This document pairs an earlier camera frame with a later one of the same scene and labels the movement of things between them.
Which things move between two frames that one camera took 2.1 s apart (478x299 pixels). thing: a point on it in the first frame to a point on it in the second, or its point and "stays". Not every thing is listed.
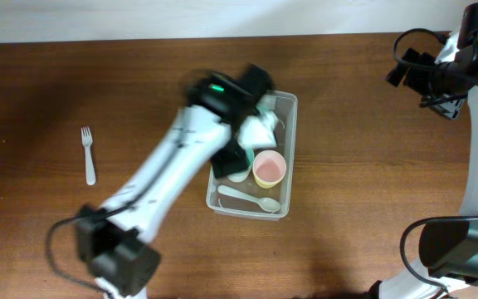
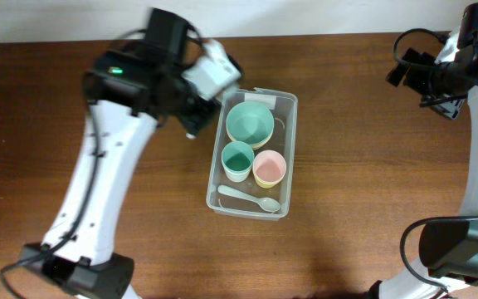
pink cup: (269, 165) stays
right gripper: (447, 107) stays
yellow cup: (266, 184) stays
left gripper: (226, 164) to (207, 109)
